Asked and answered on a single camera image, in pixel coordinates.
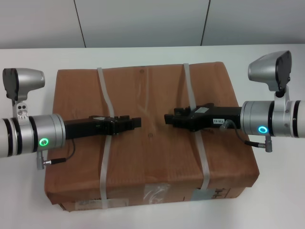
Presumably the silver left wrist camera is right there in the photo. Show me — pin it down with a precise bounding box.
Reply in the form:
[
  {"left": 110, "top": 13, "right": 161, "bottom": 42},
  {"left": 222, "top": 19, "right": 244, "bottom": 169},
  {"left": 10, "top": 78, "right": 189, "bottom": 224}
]
[{"left": 2, "top": 68, "right": 46, "bottom": 120}]

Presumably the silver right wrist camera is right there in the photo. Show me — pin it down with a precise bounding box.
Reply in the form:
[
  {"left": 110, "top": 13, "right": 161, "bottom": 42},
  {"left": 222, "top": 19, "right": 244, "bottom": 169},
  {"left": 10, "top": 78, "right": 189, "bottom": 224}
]
[{"left": 247, "top": 50, "right": 293, "bottom": 113}]

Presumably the white plastic packing strap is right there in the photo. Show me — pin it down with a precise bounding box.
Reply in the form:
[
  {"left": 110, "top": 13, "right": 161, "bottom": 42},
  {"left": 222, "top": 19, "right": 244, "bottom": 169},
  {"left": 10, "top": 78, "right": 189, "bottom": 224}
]
[
  {"left": 183, "top": 62, "right": 211, "bottom": 190},
  {"left": 96, "top": 67, "right": 115, "bottom": 209}
]

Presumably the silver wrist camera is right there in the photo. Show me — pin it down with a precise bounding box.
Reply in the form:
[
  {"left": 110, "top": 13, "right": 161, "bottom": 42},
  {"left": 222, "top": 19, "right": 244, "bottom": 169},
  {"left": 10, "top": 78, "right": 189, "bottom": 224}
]
[
  {"left": 247, "top": 50, "right": 293, "bottom": 113},
  {"left": 2, "top": 68, "right": 46, "bottom": 120}
]

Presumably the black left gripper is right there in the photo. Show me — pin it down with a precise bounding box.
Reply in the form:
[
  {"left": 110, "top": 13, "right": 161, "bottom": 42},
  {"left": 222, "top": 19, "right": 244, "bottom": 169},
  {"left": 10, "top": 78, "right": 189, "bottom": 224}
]
[{"left": 64, "top": 114, "right": 142, "bottom": 141}]

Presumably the left gripper cable with connectors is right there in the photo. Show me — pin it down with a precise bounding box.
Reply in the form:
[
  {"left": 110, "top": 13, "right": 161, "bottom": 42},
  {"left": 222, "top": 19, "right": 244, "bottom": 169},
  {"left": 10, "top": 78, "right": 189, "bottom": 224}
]
[{"left": 36, "top": 139, "right": 76, "bottom": 170}]

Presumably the gripper cable with connectors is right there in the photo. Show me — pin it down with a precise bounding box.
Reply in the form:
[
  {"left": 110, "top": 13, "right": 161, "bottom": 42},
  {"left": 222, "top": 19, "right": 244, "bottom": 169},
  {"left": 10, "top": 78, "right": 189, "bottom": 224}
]
[
  {"left": 36, "top": 139, "right": 76, "bottom": 170},
  {"left": 219, "top": 118, "right": 274, "bottom": 153}
]

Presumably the right gripper cable with connectors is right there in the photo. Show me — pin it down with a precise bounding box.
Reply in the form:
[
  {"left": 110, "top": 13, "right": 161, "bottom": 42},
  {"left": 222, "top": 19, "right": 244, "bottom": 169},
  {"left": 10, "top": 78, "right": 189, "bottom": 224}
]
[{"left": 219, "top": 118, "right": 274, "bottom": 153}]

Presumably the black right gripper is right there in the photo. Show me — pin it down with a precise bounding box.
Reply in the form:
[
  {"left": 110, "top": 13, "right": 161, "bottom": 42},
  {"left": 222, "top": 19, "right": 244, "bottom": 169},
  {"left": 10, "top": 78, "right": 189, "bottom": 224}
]
[{"left": 164, "top": 103, "right": 243, "bottom": 133}]

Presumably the brown cardboard box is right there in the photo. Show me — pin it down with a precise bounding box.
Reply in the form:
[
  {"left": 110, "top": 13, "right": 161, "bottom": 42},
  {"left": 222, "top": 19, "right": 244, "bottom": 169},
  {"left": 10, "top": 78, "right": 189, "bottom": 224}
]
[{"left": 44, "top": 61, "right": 260, "bottom": 212}]

